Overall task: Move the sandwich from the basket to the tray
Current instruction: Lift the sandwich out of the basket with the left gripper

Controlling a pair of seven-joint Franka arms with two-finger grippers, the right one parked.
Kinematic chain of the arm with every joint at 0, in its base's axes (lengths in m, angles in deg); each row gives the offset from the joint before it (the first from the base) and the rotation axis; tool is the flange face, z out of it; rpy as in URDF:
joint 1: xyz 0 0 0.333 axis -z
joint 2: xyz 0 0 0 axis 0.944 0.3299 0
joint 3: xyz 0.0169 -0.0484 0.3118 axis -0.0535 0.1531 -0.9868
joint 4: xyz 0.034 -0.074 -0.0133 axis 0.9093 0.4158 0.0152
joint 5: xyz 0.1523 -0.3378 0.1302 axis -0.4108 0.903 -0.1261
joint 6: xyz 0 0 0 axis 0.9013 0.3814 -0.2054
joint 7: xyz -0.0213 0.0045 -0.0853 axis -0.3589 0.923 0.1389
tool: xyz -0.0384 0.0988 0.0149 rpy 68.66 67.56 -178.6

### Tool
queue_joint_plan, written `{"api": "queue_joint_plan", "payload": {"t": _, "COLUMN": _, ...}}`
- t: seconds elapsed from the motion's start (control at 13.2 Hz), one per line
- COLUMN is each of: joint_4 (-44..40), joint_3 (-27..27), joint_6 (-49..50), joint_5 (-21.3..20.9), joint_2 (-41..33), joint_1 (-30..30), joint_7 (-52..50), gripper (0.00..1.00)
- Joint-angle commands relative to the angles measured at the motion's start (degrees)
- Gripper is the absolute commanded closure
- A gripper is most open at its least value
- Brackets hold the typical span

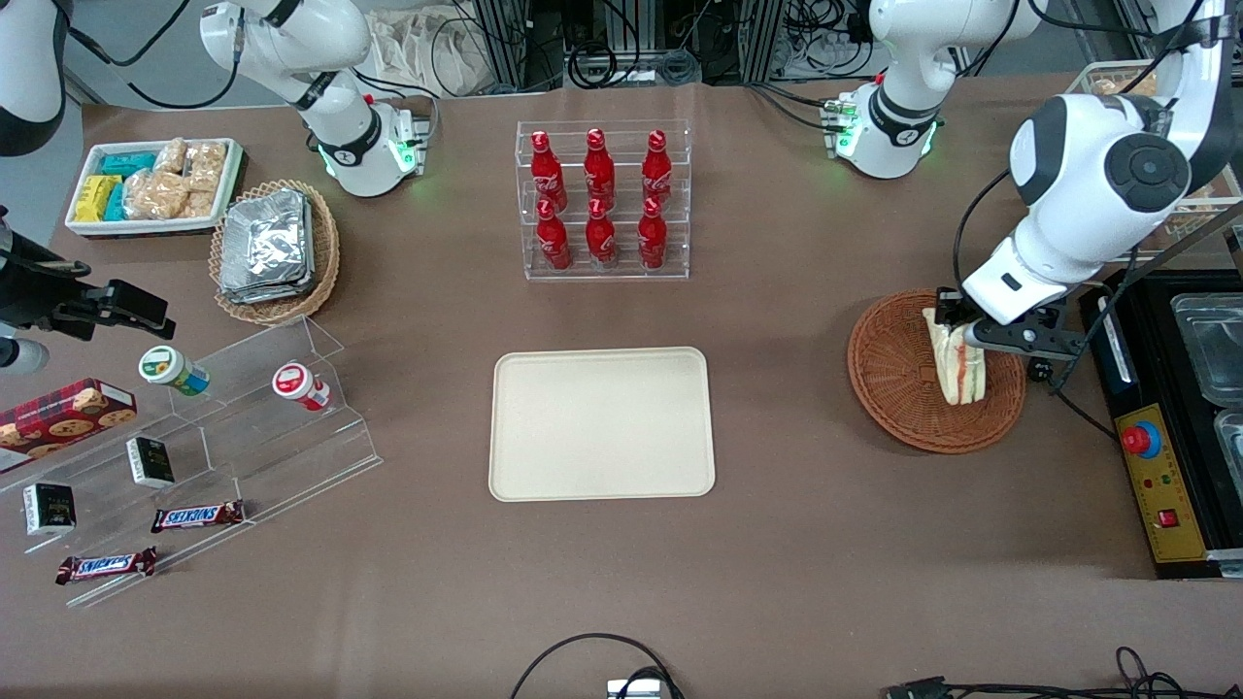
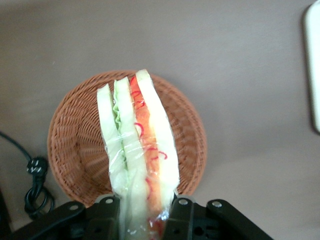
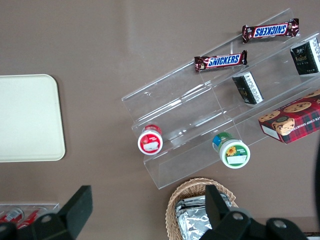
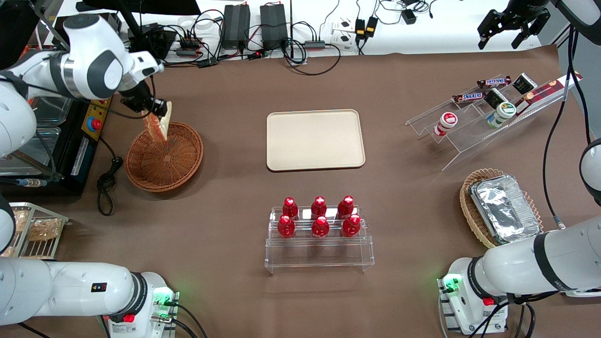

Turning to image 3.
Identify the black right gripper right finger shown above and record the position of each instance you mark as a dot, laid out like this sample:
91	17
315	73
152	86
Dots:
225	222

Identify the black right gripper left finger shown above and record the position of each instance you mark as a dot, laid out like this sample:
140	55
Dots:
75	215

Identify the light tan wicker basket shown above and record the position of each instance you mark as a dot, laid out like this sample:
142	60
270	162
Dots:
175	200

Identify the beige plastic serving tray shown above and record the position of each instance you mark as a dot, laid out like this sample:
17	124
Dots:
30	117

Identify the clear acrylic bottle rack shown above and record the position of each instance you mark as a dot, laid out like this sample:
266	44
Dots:
53	205

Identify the aluminium foil container stack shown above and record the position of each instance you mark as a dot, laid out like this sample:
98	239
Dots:
192	220

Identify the red Coca-Cola bottle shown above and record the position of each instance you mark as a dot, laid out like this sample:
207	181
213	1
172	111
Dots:
32	217
11	215

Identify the green lid snack cup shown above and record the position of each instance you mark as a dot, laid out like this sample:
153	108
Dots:
233	153

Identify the red lid snack cup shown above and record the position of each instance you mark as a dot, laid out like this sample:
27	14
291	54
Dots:
150	143

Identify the clear acrylic stepped display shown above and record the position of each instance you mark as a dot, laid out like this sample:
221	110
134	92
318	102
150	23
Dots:
190	110

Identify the red tartan cookie box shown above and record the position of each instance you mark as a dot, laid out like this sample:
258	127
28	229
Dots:
295	122

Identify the small black box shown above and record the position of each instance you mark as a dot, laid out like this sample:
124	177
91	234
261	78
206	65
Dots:
247	87
306	58

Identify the Snickers chocolate bar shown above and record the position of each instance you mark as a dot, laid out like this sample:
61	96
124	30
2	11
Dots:
270	31
222	61

